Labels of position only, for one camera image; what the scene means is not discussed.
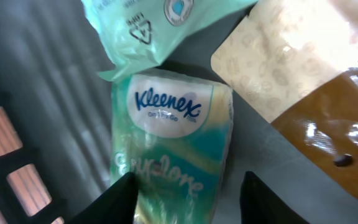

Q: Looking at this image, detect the teal Kleenex tissue pack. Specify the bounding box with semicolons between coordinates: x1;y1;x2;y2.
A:
110;69;234;223

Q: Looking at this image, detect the grey plastic mesh basket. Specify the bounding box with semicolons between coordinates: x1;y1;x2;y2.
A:
0;1;358;223

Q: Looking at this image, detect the brown paper bread bag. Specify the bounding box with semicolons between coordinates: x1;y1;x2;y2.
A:
211;0;358;199

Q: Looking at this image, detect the mint wet wipes pack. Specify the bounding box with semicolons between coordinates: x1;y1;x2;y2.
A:
81;0;257;82

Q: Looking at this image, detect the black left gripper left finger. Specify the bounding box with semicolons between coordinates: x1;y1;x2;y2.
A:
68;172;139;224

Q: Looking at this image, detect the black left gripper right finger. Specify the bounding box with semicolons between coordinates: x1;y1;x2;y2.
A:
239;171;308;224

